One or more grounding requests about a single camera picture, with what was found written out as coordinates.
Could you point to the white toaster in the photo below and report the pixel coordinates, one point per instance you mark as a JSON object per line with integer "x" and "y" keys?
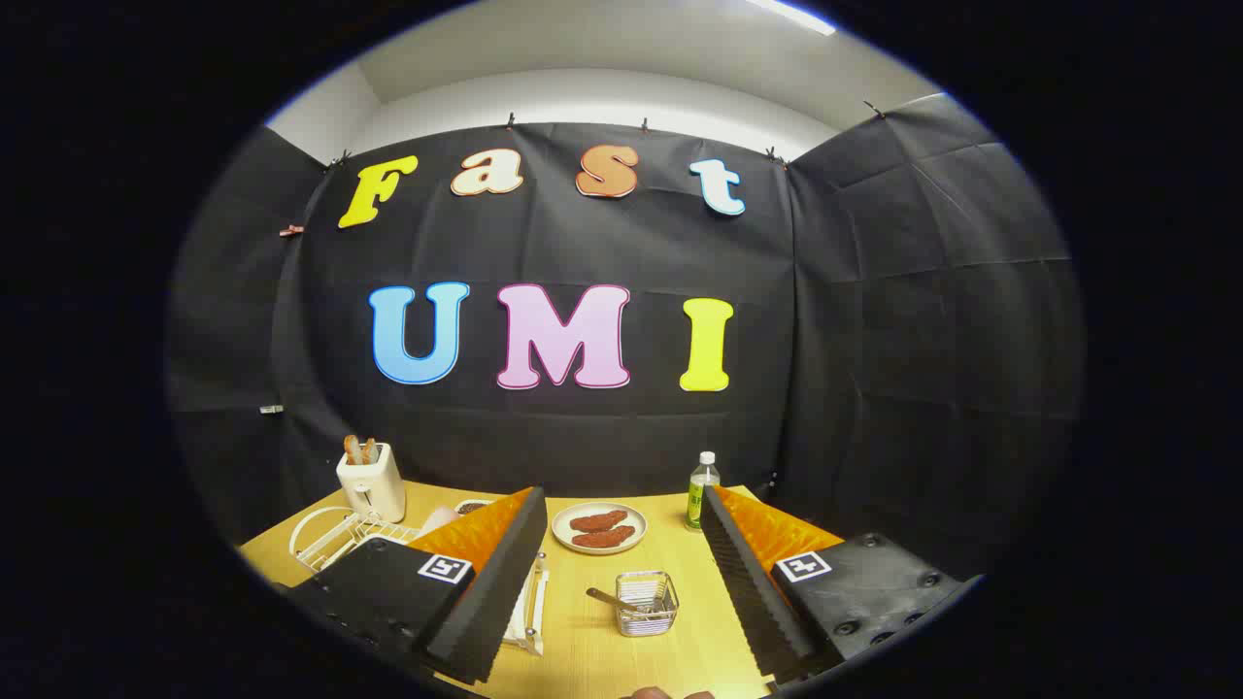
{"x": 374, "y": 485}

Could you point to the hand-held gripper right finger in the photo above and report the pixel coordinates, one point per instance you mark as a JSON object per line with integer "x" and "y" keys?
{"x": 753, "y": 592}

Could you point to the white divided bean tray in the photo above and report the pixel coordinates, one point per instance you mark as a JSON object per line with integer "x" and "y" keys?
{"x": 473, "y": 506}

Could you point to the red meat piece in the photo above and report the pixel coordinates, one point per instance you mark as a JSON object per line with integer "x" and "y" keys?
{"x": 598, "y": 520}
{"x": 604, "y": 537}

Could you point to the white plate with meat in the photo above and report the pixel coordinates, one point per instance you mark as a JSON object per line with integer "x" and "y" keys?
{"x": 563, "y": 530}

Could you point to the green label drink bottle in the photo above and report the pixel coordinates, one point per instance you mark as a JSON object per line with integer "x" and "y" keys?
{"x": 701, "y": 495}

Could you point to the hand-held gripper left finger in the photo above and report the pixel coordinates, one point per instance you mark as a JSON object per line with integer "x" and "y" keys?
{"x": 495, "y": 602}

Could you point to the black backdrop cloth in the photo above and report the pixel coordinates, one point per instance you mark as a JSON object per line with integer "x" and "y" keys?
{"x": 825, "y": 388}

